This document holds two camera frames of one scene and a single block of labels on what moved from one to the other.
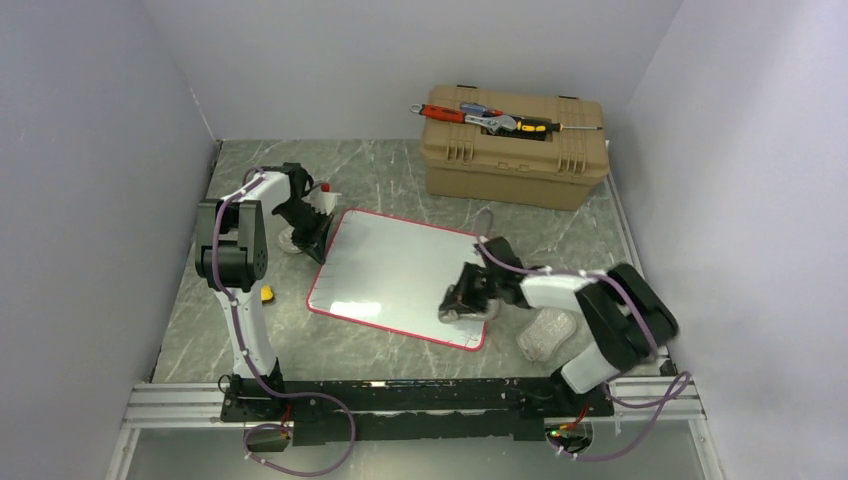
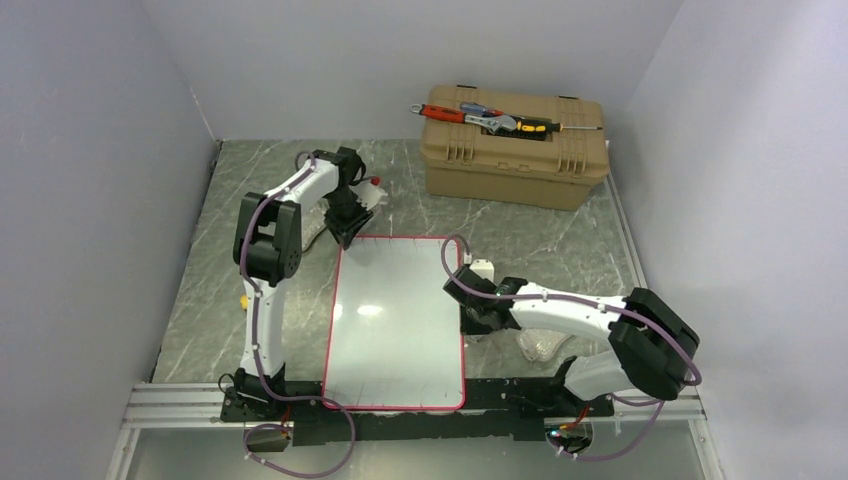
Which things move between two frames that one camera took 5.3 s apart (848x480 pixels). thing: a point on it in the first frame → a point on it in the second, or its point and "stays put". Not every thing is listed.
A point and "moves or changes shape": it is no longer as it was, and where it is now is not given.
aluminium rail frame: [655, 401] stays put
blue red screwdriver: [471, 108] stays put
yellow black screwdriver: [546, 127] stays put
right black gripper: [461, 300] → [468, 328]
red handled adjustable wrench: [497, 121] stays put
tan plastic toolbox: [516, 168] stays put
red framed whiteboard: [394, 274] moves or changes shape
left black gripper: [315, 244] → [345, 231]
